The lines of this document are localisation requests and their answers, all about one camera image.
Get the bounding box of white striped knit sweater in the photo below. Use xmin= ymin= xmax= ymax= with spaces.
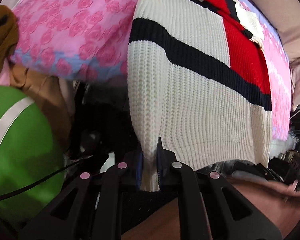
xmin=127 ymin=0 xmax=273 ymax=192

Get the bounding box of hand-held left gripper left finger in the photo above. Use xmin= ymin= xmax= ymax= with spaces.
xmin=18 ymin=152 xmax=144 ymax=240

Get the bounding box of black cable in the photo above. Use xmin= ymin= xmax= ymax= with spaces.
xmin=0 ymin=155 xmax=95 ymax=204

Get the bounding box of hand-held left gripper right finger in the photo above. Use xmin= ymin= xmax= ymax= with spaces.
xmin=156 ymin=137 xmax=283 ymax=240

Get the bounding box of pinkish beige cloth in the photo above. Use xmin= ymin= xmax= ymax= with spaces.
xmin=289 ymin=55 xmax=300 ymax=113

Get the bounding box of pink rose print blanket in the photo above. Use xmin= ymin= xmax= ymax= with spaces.
xmin=10 ymin=0 xmax=292 ymax=142

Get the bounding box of green garment with white stripe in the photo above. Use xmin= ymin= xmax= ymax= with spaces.
xmin=0 ymin=85 xmax=72 ymax=227

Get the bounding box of brown mustard garment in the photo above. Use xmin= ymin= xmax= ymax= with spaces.
xmin=0 ymin=4 xmax=20 ymax=87

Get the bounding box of tan cloth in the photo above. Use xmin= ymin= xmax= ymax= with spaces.
xmin=9 ymin=64 xmax=75 ymax=140

